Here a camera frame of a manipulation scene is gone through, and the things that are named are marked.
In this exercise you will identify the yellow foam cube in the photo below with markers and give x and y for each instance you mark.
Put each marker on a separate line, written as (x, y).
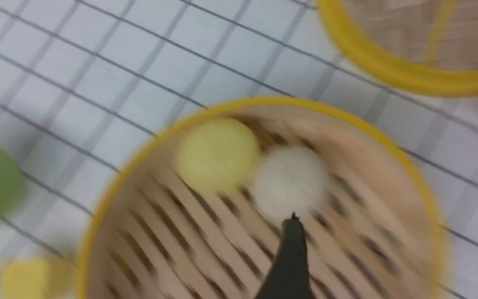
(37, 278)

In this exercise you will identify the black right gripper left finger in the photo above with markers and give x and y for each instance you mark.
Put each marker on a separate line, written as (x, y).
(289, 276)

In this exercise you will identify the bamboo steamer tray yellow rim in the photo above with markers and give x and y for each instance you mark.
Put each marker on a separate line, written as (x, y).
(377, 236)

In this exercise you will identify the beige bun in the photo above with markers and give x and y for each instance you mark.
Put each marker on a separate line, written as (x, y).
(290, 180)

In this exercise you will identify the yellow bun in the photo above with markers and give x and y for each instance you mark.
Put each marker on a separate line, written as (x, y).
(217, 155)

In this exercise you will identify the woven bamboo steamer lid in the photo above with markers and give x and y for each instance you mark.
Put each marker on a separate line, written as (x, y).
(429, 47)

